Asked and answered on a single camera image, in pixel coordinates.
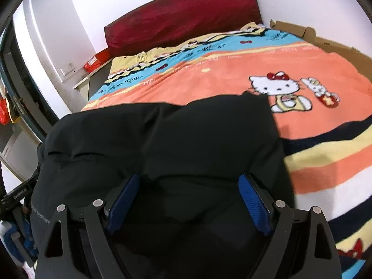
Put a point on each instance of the red hanging bag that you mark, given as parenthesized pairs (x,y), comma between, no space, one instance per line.
(3,112)

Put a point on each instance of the dark teal door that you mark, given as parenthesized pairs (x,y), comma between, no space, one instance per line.
(26,93)

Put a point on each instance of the white bedside table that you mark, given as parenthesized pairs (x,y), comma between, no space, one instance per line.
(84,85)

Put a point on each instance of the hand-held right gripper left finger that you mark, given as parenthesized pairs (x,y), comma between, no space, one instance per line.
(125,200)

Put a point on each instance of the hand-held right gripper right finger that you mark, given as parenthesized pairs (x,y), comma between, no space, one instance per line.
(252,206)

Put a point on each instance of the black hooded jacket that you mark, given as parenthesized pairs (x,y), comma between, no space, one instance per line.
(174,145)

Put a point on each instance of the red box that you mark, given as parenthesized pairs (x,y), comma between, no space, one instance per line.
(97,61)

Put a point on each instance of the flattened cardboard box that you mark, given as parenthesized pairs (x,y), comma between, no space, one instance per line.
(334,45)

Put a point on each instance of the striped cartoon printed blanket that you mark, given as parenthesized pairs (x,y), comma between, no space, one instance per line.
(218,72)

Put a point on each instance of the red padded headboard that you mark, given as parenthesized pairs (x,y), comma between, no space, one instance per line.
(180,17)

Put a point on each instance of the white wall socket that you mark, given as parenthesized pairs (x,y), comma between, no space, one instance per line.
(67,70)

